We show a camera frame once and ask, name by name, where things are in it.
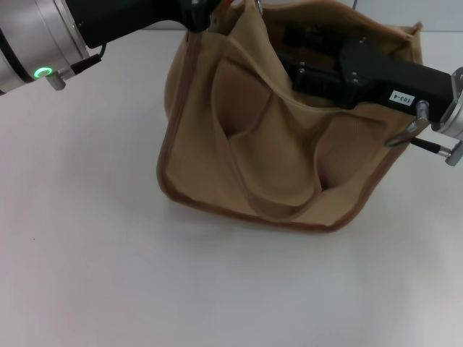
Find gripper cable with connector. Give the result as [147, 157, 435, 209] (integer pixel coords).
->
[48, 42, 109, 92]
[384, 100, 463, 168]

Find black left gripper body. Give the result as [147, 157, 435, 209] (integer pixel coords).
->
[67, 0, 188, 51]

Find khaki fabric food bag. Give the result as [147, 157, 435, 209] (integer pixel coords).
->
[156, 0, 425, 233]

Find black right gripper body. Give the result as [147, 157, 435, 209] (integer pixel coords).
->
[338, 37, 456, 123]

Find left gripper cable with connector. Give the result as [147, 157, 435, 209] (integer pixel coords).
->
[48, 42, 109, 92]

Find right gripper cable with connector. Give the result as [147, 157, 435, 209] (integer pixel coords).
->
[384, 100, 463, 168]

